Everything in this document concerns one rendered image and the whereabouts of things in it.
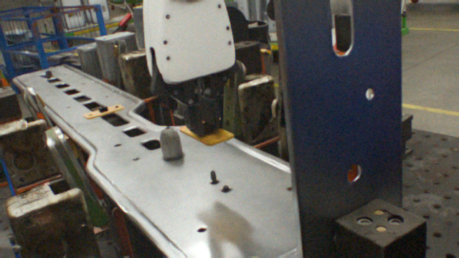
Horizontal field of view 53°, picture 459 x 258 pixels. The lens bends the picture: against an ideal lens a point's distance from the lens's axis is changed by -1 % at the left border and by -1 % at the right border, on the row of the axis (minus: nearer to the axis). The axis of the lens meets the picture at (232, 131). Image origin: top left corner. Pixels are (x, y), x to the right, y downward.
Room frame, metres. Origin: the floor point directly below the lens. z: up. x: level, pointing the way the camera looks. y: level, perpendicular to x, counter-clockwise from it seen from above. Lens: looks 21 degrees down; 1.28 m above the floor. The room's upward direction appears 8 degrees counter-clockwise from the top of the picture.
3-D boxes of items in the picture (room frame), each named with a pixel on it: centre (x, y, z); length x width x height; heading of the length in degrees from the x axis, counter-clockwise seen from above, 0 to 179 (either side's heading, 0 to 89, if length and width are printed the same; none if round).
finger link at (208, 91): (0.58, 0.01, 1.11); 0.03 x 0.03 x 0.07; 30
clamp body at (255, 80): (0.81, -0.04, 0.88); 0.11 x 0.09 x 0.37; 120
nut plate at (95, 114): (0.97, 0.27, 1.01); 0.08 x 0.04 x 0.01; 120
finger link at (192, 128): (0.55, 0.06, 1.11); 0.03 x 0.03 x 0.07; 30
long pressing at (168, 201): (0.98, 0.28, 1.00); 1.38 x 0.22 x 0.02; 30
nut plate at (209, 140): (0.56, 0.03, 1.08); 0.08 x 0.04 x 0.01; 30
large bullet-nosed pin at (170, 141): (0.67, 0.10, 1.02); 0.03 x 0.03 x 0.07
